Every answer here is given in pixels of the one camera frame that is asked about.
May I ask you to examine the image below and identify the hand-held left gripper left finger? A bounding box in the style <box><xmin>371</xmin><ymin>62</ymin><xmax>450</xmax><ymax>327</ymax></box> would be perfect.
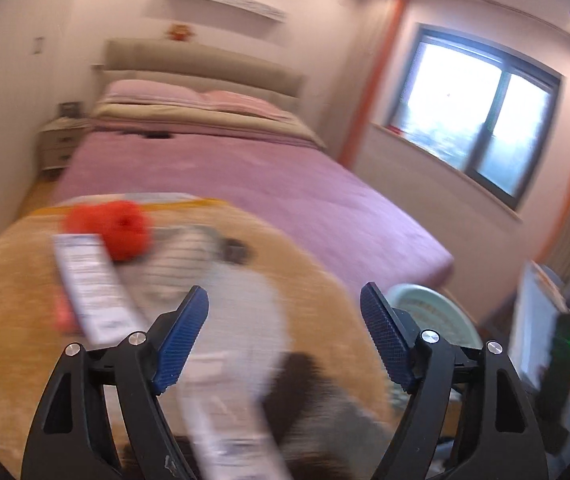
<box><xmin>21</xmin><ymin>285</ymin><xmax>210</xmax><ymax>480</ymax></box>

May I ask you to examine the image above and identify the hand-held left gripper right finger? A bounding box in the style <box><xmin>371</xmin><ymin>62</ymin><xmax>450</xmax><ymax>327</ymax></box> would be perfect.
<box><xmin>360</xmin><ymin>282</ymin><xmax>548</xmax><ymax>480</ymax></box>

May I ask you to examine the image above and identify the teal plastic basket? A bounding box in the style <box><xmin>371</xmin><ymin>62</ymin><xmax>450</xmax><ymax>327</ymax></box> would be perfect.
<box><xmin>385</xmin><ymin>284</ymin><xmax>485</xmax><ymax>406</ymax></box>

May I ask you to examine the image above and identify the white and grey box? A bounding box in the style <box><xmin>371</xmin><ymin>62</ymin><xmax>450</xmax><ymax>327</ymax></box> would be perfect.
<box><xmin>182</xmin><ymin>352</ymin><xmax>292</xmax><ymax>480</ymax></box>

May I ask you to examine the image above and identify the long white tissue pack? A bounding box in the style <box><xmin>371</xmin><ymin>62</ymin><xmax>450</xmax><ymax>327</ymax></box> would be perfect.
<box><xmin>52</xmin><ymin>232</ymin><xmax>142</xmax><ymax>346</ymax></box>

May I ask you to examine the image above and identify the pink tissue packet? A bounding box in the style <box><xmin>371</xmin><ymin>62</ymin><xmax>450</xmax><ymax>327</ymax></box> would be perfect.
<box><xmin>54</xmin><ymin>294</ymin><xmax>82</xmax><ymax>333</ymax></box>

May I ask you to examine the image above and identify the white storage box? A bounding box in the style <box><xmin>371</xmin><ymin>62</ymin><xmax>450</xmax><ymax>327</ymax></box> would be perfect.
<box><xmin>508</xmin><ymin>260</ymin><xmax>570</xmax><ymax>393</ymax></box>

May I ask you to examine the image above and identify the polka dot cloth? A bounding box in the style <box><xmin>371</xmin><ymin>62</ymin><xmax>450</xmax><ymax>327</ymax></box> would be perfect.
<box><xmin>125</xmin><ymin>227</ymin><xmax>221</xmax><ymax>306</ymax></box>

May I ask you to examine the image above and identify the bed with pink cover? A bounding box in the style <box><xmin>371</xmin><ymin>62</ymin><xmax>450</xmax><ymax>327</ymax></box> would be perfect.
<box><xmin>52</xmin><ymin>130</ymin><xmax>455</xmax><ymax>306</ymax></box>

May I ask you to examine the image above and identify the yellow fleece blanket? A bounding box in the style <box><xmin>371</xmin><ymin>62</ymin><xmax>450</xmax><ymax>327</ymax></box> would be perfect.
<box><xmin>0</xmin><ymin>195</ymin><xmax>401</xmax><ymax>480</ymax></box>

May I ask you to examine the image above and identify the folded beige quilt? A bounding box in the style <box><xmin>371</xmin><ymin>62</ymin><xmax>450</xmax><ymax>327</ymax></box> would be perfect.
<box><xmin>90</xmin><ymin>100</ymin><xmax>327</xmax><ymax>148</ymax></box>

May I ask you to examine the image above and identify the beige nightstand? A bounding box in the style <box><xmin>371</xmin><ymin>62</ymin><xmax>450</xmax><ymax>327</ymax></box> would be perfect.
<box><xmin>39</xmin><ymin>116</ymin><xmax>90</xmax><ymax>171</ymax></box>

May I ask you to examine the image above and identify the dark framed window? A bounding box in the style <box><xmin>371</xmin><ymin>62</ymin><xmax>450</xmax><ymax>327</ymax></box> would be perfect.
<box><xmin>387</xmin><ymin>22</ymin><xmax>563</xmax><ymax>211</ymax></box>

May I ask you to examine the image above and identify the pink pillow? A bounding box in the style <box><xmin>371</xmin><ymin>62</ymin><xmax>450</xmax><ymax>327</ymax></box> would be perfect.
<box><xmin>200</xmin><ymin>90</ymin><xmax>291</xmax><ymax>121</ymax></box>

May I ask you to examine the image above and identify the purple pillow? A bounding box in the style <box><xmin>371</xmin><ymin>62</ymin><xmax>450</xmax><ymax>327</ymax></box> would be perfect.
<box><xmin>104</xmin><ymin>79</ymin><xmax>203</xmax><ymax>108</ymax></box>

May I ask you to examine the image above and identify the beige padded bed headboard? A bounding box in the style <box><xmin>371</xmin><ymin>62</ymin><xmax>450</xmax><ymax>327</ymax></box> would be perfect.
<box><xmin>102</xmin><ymin>39</ymin><xmax>306</xmax><ymax>111</ymax></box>

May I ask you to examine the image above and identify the white wall shelf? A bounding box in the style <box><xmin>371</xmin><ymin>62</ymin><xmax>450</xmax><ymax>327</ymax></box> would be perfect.
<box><xmin>162</xmin><ymin>0</ymin><xmax>286</xmax><ymax>21</ymax></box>

